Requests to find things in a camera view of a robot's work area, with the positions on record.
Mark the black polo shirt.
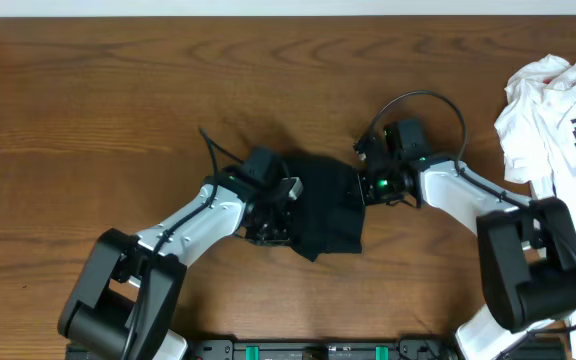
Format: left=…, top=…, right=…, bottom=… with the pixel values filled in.
left=286, top=153, right=365, bottom=261

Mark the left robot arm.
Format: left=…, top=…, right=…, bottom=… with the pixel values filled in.
left=57, top=174, right=303, bottom=359

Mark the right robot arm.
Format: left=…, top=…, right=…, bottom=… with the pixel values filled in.
left=354, top=129, right=576, bottom=359

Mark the white t-shirt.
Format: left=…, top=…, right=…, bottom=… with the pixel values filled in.
left=495, top=55, right=576, bottom=359

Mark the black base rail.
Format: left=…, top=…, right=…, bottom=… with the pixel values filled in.
left=65, top=338, right=567, bottom=360

